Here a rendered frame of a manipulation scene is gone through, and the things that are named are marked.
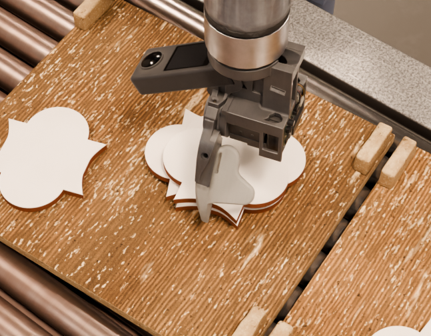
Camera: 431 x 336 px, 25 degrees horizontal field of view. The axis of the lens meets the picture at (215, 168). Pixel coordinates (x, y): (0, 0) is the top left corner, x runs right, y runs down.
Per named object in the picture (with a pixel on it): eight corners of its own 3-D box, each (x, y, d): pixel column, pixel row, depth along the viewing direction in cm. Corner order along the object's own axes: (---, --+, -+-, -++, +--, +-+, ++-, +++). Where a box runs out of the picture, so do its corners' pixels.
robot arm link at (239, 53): (190, 25, 83) (225, -35, 87) (191, 62, 87) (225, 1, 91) (272, 49, 81) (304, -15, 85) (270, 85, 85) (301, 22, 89)
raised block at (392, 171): (401, 147, 110) (405, 133, 108) (416, 154, 109) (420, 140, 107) (376, 184, 107) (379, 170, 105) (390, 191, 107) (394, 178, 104)
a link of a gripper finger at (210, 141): (204, 191, 94) (223, 106, 91) (189, 187, 94) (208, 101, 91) (218, 178, 98) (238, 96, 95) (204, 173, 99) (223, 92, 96)
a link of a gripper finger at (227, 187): (239, 245, 96) (260, 159, 93) (184, 227, 97) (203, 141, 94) (248, 235, 99) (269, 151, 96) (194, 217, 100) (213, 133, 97)
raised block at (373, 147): (376, 133, 111) (380, 119, 109) (390, 141, 110) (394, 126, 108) (352, 169, 108) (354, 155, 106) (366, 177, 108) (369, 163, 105)
